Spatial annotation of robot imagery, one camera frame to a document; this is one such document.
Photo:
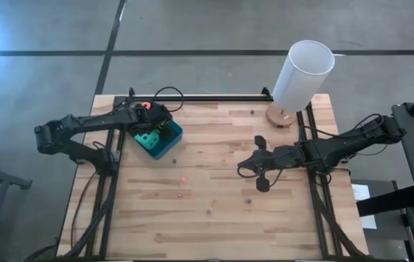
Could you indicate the large teal foam die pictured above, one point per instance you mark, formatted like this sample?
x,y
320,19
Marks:
x,y
146,141

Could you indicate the white paper sheet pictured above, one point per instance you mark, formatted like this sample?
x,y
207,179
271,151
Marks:
x,y
360,192

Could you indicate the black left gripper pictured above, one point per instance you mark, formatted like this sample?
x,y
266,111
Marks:
x,y
152,120

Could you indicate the black tripod stand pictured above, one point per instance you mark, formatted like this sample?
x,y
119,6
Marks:
x,y
3,180

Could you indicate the white cylindrical lamp shade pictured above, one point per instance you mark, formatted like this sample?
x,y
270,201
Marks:
x,y
301,76

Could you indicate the large orange foam die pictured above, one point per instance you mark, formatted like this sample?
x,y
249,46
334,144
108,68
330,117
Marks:
x,y
146,106

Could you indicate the black aluminium table frame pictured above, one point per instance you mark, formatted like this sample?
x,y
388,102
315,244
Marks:
x,y
221,98

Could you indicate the blue plastic bin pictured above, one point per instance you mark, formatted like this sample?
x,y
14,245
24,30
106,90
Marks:
x,y
170,145

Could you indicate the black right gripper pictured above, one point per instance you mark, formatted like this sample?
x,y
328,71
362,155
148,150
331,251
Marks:
x,y
283,158

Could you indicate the large green foam die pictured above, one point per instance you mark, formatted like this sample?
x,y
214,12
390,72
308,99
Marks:
x,y
161,127

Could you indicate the round wooden lamp base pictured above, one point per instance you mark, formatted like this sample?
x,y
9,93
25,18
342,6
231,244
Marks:
x,y
275,118

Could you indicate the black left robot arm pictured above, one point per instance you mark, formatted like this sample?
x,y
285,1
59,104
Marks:
x,y
90,122

